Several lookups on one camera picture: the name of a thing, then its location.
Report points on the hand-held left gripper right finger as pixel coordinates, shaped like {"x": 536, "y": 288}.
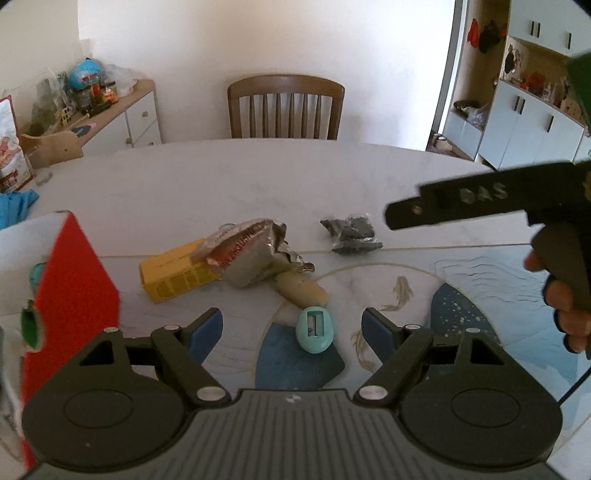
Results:
{"x": 381, "y": 332}

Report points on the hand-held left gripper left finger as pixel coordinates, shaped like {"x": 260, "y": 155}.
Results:
{"x": 203, "y": 332}

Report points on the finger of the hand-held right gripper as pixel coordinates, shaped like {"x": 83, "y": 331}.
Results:
{"x": 408, "y": 212}

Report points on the black parts plastic bag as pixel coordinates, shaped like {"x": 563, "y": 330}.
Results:
{"x": 353, "y": 233}

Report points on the teal egg-shaped pencil sharpener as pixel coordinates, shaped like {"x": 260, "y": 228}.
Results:
{"x": 315, "y": 330}

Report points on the yellow box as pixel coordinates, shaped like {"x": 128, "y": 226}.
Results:
{"x": 171, "y": 274}

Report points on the beige cylinder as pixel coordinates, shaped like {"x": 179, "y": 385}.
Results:
{"x": 302, "y": 290}

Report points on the silver snack packet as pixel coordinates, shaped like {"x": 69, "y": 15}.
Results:
{"x": 249, "y": 254}

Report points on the red white cardboard box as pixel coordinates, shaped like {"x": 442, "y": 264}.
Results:
{"x": 78, "y": 295}

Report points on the person's right hand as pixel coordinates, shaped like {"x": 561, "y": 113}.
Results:
{"x": 572, "y": 325}

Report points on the black hat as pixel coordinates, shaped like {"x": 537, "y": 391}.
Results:
{"x": 489, "y": 37}

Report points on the red hat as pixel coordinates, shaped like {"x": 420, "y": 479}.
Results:
{"x": 474, "y": 31}

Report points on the wooden chair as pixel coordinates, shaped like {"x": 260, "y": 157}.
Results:
{"x": 286, "y": 87}

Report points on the white wooden sideboard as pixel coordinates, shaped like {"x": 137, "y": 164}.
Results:
{"x": 134, "y": 120}

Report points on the blue cloth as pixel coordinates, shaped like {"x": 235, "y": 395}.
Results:
{"x": 16, "y": 210}

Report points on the small drinking glass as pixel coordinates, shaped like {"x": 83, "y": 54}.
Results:
{"x": 41, "y": 170}

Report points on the wooden elephant cutout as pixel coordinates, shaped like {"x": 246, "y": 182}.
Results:
{"x": 51, "y": 147}

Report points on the dark lidded jar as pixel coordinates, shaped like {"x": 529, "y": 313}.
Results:
{"x": 109, "y": 92}

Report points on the red white printed bag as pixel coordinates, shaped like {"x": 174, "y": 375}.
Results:
{"x": 11, "y": 147}

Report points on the clear plastic bag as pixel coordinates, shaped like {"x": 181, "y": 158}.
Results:
{"x": 120, "y": 78}

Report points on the blue globe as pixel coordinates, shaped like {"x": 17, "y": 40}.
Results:
{"x": 86, "y": 73}

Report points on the white wall cabinet unit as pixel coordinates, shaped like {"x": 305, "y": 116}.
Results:
{"x": 521, "y": 115}

